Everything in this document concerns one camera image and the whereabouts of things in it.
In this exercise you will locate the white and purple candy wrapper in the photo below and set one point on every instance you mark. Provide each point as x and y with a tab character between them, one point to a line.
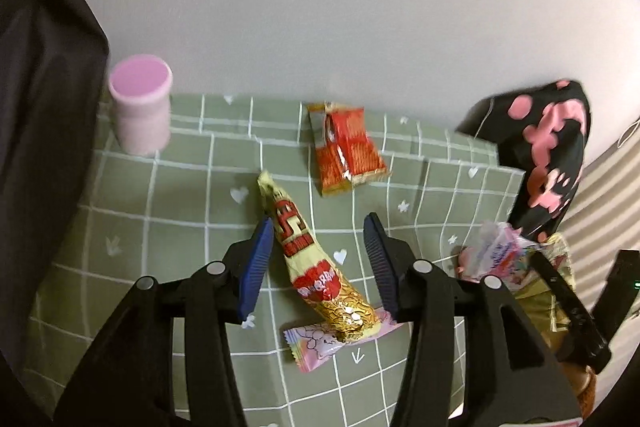
500	252

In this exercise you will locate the red snack wrapper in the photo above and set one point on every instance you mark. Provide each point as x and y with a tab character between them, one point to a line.
350	157

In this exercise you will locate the yellow plastic bag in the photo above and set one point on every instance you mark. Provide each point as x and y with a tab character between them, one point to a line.
537	307

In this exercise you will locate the pink candy wrapper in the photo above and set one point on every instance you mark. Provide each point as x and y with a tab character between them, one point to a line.
315	342

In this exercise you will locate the yellow cone wrapper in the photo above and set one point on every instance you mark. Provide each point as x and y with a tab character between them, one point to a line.
305	247

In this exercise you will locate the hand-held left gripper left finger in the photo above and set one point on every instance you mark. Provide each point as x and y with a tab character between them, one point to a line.
256	272

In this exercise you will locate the green checked mat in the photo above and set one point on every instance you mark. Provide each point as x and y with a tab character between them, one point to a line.
175	207

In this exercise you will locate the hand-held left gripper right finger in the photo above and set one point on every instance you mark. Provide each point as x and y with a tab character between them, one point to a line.
382	267

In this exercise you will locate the black cloth with pink print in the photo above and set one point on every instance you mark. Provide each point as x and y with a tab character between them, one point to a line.
505	147

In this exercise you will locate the striped bedding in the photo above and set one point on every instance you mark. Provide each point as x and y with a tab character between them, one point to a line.
610	207

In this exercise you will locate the pink cup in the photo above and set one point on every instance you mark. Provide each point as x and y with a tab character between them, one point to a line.
140	117

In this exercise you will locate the dark cloth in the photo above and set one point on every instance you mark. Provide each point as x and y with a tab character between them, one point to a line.
45	107

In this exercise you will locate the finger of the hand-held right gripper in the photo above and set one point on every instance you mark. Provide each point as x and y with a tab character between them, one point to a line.
565	302

